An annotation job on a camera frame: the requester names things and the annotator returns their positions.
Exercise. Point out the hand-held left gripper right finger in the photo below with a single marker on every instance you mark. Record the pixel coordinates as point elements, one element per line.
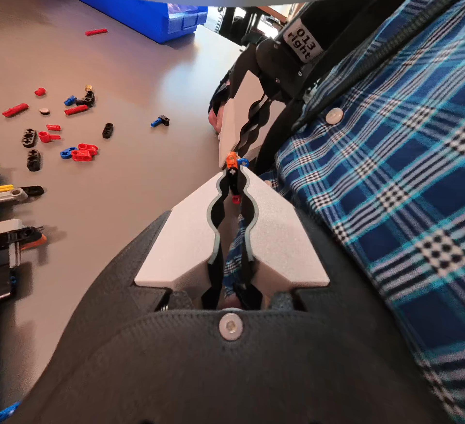
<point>287,249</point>

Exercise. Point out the scattered small lego connectors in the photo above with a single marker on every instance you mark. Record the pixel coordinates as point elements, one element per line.
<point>81,155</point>

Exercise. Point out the red lego axle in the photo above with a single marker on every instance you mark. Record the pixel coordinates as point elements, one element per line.
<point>96,32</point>

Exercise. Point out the small lego axle assembly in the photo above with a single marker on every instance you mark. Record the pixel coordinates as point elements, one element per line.
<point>231,161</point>

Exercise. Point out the lego car chassis model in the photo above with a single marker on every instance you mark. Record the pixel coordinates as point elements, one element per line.
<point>18,237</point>

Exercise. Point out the person's right hand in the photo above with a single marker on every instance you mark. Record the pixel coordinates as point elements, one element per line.
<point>214,121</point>

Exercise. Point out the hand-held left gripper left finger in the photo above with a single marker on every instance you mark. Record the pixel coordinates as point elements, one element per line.
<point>178,249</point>

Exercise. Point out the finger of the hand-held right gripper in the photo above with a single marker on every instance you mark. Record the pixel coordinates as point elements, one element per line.
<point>232,119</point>
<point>258,133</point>

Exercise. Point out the black blue lego connector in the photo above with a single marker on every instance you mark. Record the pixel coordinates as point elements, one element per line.
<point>161,119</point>

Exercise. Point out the person's plaid shirt torso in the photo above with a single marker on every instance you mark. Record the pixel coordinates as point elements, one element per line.
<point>381,195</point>

